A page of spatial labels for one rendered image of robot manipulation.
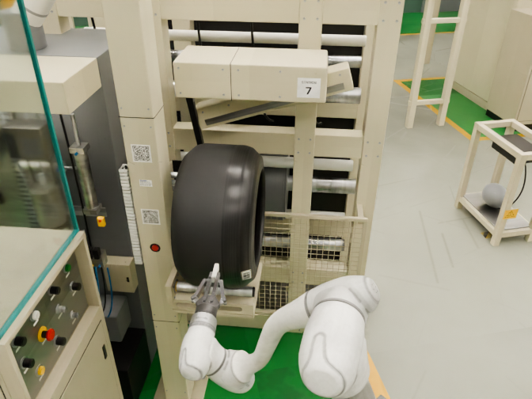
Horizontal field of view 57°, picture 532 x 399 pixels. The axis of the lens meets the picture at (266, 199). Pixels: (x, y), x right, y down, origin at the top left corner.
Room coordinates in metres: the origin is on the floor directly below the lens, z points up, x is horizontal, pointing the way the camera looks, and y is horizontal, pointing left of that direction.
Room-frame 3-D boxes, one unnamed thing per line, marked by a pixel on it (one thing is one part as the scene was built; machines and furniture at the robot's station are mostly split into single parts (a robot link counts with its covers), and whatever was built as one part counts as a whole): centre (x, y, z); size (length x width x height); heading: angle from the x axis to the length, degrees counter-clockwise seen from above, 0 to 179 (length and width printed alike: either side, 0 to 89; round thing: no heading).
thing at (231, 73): (2.01, 0.06, 1.71); 0.61 x 0.25 x 0.15; 84
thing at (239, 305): (1.59, 0.22, 0.83); 0.36 x 0.09 x 0.06; 84
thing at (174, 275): (1.75, 0.39, 0.90); 0.40 x 0.03 x 0.10; 174
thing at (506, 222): (3.40, -1.89, 0.40); 0.60 x 0.35 x 0.80; 12
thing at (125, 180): (1.71, 0.55, 1.19); 0.05 x 0.04 x 0.48; 174
